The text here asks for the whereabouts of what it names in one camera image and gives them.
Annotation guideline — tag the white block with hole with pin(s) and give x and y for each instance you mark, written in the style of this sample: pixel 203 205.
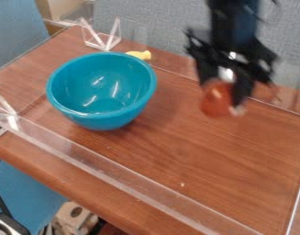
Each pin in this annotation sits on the white block with hole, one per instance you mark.
pixel 74 220

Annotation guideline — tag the brown capped toy mushroom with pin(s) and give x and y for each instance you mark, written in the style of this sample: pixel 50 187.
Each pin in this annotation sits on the brown capped toy mushroom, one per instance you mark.
pixel 217 100

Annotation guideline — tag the clear acrylic corner bracket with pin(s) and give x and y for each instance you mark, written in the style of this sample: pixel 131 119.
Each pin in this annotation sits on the clear acrylic corner bracket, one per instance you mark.
pixel 99 40

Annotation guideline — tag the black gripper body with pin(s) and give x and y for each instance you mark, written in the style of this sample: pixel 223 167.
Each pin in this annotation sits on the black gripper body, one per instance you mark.
pixel 255 58

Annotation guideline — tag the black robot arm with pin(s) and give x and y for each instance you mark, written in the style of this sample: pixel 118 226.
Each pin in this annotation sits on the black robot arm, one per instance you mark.
pixel 233 47

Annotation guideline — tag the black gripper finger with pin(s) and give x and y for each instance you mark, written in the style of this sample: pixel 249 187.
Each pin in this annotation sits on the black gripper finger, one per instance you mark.
pixel 206 68
pixel 242 87

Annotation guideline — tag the clear acrylic front barrier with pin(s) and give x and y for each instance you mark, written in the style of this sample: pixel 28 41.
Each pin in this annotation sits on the clear acrylic front barrier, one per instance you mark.
pixel 103 184

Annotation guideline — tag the yellow toy object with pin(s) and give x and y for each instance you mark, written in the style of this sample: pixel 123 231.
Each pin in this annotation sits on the yellow toy object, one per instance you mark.
pixel 145 55

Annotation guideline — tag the blue plastic bowl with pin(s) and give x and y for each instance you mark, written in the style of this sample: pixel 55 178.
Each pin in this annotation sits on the blue plastic bowl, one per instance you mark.
pixel 102 89

